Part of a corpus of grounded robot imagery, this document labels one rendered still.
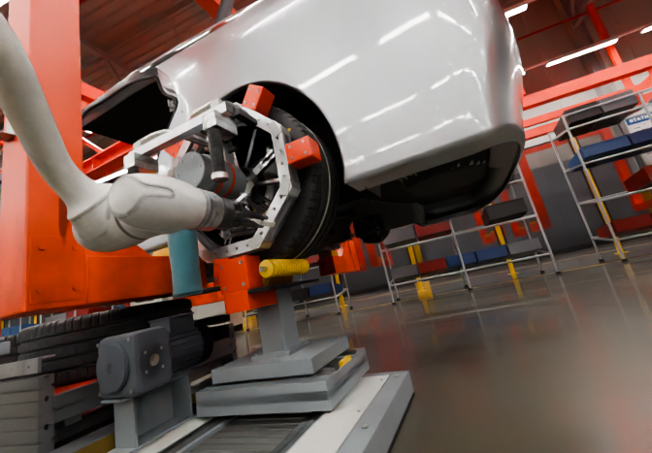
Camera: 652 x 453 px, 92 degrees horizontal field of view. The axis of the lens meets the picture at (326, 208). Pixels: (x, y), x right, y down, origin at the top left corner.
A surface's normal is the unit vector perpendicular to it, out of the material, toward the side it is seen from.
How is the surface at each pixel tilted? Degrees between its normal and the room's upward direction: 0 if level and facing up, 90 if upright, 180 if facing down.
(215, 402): 90
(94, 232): 131
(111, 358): 90
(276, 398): 90
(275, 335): 90
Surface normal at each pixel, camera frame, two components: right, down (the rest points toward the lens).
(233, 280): -0.42, -0.14
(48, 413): 0.88, -0.28
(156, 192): 0.77, -0.28
